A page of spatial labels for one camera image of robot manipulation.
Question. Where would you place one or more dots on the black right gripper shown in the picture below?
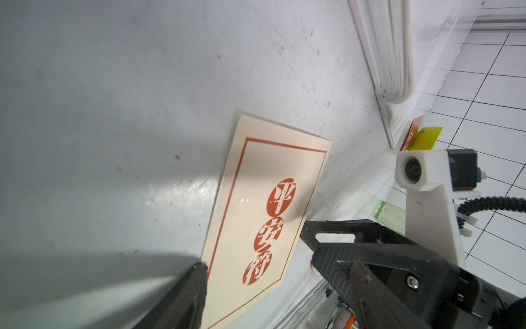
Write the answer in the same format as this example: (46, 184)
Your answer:
(425, 283)

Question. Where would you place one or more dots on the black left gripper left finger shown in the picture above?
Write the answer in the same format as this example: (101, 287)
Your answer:
(183, 306)

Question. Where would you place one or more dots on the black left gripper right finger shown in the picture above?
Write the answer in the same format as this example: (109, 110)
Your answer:
(375, 305)

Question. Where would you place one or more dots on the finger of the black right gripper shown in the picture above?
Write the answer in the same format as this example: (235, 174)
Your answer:
(364, 230)

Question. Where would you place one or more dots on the cream patterned photo card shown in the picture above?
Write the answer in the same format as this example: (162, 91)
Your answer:
(270, 177)

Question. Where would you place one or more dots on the white photo album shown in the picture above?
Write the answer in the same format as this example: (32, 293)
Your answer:
(384, 32)

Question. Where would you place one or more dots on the red photo card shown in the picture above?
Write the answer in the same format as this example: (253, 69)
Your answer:
(412, 133)

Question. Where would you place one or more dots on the clear green glass cup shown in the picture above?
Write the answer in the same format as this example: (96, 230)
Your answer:
(391, 216)

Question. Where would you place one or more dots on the lime green plastic bowl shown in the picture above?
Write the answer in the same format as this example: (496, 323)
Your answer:
(425, 139)

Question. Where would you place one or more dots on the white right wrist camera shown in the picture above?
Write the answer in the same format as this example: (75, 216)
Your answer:
(433, 179)

